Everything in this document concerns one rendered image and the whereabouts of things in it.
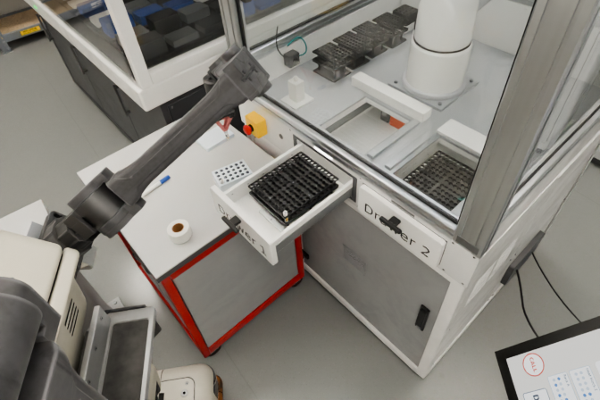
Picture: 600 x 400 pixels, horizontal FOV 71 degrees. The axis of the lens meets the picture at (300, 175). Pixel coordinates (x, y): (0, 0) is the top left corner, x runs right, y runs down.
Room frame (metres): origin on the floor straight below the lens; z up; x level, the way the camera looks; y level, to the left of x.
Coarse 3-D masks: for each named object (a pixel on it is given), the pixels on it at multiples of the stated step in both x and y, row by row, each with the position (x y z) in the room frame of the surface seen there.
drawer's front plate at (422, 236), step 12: (360, 192) 0.82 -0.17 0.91; (372, 192) 0.80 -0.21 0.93; (360, 204) 0.82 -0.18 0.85; (372, 204) 0.79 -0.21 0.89; (384, 204) 0.75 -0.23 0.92; (372, 216) 0.78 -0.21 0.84; (384, 216) 0.75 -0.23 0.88; (396, 216) 0.72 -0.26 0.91; (408, 216) 0.70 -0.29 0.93; (384, 228) 0.75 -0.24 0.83; (408, 228) 0.69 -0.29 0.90; (420, 228) 0.66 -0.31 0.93; (408, 240) 0.68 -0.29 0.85; (420, 240) 0.65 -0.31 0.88; (432, 240) 0.63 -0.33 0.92; (444, 240) 0.62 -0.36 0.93; (420, 252) 0.65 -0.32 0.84; (432, 252) 0.62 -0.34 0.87; (432, 264) 0.61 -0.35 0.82
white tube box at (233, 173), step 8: (240, 160) 1.12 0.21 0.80; (224, 168) 1.08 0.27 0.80; (232, 168) 1.08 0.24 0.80; (240, 168) 1.08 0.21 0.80; (248, 168) 1.07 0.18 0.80; (216, 176) 1.05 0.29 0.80; (224, 176) 1.04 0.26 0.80; (232, 176) 1.04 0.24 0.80; (240, 176) 1.04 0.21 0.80; (216, 184) 1.04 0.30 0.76; (224, 184) 1.00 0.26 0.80; (232, 184) 1.01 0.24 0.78
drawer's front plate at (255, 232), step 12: (216, 192) 0.85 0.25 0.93; (216, 204) 0.87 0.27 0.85; (228, 204) 0.80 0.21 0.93; (228, 216) 0.82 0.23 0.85; (240, 216) 0.75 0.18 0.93; (252, 228) 0.71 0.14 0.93; (252, 240) 0.72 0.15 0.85; (264, 240) 0.67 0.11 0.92; (264, 252) 0.68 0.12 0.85; (276, 252) 0.66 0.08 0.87
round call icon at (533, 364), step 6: (522, 354) 0.29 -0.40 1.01; (528, 354) 0.29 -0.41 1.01; (534, 354) 0.29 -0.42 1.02; (540, 354) 0.28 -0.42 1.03; (522, 360) 0.28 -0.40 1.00; (528, 360) 0.28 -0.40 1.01; (534, 360) 0.28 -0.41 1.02; (540, 360) 0.27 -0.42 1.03; (522, 366) 0.27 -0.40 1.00; (528, 366) 0.27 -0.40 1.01; (534, 366) 0.27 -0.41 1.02; (540, 366) 0.26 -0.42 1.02; (528, 372) 0.26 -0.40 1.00; (534, 372) 0.26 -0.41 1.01; (540, 372) 0.25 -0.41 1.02; (546, 372) 0.25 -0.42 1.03; (528, 378) 0.25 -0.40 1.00
